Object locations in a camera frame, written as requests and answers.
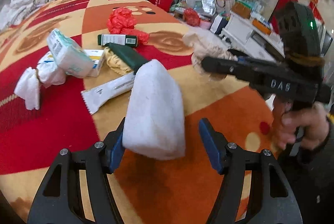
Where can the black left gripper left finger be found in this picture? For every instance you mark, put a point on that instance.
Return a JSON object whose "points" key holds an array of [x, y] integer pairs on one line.
{"points": [[59, 197]]}

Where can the white foam block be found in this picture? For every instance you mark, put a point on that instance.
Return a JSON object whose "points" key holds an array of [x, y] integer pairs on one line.
{"points": [[155, 121]]}

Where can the light green tissue pack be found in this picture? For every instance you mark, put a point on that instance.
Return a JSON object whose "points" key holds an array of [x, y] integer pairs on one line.
{"points": [[68, 55]]}

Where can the dark green tissue pack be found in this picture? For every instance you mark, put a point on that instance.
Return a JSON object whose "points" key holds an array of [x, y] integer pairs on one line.
{"points": [[123, 59]]}

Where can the red plastic bag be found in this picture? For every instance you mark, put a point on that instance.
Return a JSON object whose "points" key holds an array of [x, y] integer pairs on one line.
{"points": [[191, 17], [121, 21]]}

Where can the beige cloth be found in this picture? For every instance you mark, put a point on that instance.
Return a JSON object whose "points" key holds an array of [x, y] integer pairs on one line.
{"points": [[204, 43]]}

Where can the dark right sleeve forearm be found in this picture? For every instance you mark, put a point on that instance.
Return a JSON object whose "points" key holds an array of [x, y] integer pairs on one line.
{"points": [[310, 172]]}

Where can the person's right hand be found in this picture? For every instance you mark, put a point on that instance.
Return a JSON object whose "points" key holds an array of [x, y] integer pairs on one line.
{"points": [[300, 127]]}

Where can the white sachet wrapper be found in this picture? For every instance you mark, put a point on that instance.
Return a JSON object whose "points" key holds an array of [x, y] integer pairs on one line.
{"points": [[96, 97]]}

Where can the crumpled white tissue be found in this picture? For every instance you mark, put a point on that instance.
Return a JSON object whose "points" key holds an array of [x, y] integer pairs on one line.
{"points": [[28, 85]]}

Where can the red plastic bag on floor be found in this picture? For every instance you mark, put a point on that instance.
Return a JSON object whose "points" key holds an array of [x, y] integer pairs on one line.
{"points": [[191, 17]]}

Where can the blue yellow medicine box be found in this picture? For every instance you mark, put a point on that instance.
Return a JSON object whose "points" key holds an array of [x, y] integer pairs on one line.
{"points": [[96, 55]]}

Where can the beige embroidered pillow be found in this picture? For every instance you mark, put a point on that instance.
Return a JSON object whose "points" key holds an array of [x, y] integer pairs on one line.
{"points": [[13, 13]]}

